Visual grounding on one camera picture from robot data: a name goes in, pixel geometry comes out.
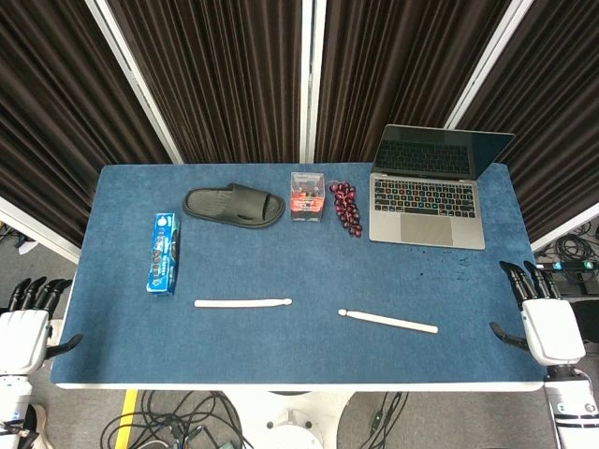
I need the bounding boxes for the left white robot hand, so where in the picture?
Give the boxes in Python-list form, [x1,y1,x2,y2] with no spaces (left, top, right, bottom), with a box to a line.
[0,276,84,374]

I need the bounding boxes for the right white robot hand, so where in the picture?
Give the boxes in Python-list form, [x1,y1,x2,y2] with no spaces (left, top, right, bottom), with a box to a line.
[489,260,587,368]

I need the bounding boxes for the white wooden drumstick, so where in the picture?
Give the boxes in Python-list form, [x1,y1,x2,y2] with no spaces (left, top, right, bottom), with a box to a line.
[337,308,440,335]
[194,297,294,310]

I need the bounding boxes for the black power strip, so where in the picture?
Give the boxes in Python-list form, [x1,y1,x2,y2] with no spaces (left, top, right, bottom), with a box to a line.
[535,259,599,273]

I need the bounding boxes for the yellow floor tape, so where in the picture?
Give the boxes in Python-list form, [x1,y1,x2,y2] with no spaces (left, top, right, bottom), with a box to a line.
[113,389,140,449]

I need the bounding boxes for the blue snack package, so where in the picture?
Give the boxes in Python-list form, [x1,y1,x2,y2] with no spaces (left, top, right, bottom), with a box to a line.
[146,212,182,297]

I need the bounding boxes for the grey open laptop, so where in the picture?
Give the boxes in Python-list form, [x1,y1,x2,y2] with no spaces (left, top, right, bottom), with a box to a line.
[368,123,517,252]

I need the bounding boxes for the dark pleated curtain panel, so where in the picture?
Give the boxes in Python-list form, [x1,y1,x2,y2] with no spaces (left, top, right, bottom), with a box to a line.
[0,0,172,249]
[456,0,599,244]
[313,0,514,164]
[106,0,304,165]

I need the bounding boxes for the dark red grape bunch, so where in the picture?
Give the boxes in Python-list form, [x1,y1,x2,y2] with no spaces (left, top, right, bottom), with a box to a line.
[329,180,364,238]

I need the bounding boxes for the black rubber slipper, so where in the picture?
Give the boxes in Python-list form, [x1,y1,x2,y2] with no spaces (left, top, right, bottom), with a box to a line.
[182,182,286,230]

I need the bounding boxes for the blue table mat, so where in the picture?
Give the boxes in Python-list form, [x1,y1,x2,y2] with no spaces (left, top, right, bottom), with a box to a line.
[49,162,548,386]

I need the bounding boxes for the white table base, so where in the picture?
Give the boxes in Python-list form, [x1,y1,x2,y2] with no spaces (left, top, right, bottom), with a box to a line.
[224,390,361,449]

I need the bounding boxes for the clear plastic box red contents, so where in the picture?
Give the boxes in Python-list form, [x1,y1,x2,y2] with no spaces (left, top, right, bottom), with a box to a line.
[288,171,328,224]

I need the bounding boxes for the black floor cables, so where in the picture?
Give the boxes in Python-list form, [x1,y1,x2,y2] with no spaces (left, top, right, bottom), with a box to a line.
[100,390,244,449]

